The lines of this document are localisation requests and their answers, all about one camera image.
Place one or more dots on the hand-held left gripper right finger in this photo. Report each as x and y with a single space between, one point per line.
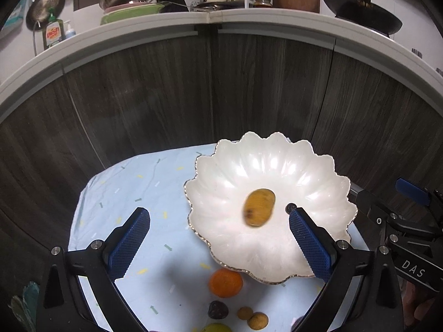
309 245

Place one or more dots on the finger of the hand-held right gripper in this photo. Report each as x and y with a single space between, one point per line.
412 191
375 211

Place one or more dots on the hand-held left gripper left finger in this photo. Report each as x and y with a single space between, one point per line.
129 245

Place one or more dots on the yellow brown-spotted mango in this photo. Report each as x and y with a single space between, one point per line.
259 207

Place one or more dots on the white scalloped bowl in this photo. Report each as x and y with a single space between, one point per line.
277 166

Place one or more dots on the tan longan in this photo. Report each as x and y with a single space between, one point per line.
258 321
244 312

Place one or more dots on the large orange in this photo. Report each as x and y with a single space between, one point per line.
225 283

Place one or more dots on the dark purple plum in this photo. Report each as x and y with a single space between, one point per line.
217 309

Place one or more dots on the green apple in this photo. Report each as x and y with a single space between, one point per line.
216 328

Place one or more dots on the person's right hand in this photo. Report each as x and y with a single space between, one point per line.
417 304

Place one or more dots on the grey metal strip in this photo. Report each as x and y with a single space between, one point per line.
353 189

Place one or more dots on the light blue speckled tablecloth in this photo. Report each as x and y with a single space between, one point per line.
138 186

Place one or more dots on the black wok with lid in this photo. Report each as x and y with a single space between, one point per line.
363 15

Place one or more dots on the blue pump soap bottle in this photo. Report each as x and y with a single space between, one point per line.
70 31

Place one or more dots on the green dish soap bottle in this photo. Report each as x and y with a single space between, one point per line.
52 34

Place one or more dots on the green dish tray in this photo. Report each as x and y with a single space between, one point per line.
131 14

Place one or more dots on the brown glass jar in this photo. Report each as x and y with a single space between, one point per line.
261 2

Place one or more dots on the pink plate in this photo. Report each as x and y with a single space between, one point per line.
128 7

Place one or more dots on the hanging frying pan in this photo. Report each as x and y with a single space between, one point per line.
43 7

